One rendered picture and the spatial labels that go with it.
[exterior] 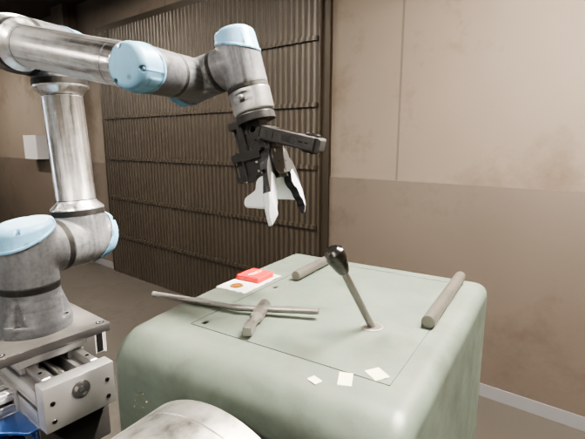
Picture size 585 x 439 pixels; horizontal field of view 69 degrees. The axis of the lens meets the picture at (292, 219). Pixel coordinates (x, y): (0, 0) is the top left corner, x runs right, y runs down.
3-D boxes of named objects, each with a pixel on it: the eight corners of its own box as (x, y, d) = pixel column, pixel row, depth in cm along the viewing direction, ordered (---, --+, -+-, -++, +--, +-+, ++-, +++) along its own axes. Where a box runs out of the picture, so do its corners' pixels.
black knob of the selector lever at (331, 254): (332, 270, 66) (332, 240, 65) (351, 273, 64) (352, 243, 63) (319, 277, 63) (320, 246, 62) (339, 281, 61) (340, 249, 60)
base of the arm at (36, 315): (-19, 327, 91) (-25, 283, 89) (55, 306, 102) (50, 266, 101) (8, 348, 82) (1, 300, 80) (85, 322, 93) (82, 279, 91)
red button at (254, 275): (252, 275, 99) (252, 266, 98) (273, 280, 95) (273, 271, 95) (236, 282, 94) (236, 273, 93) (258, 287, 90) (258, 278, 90)
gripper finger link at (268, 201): (247, 232, 73) (252, 186, 77) (278, 225, 71) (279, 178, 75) (238, 224, 71) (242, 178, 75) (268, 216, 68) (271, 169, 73)
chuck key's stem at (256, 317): (253, 339, 65) (271, 310, 76) (253, 325, 65) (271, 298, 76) (240, 338, 66) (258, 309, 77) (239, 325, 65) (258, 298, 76)
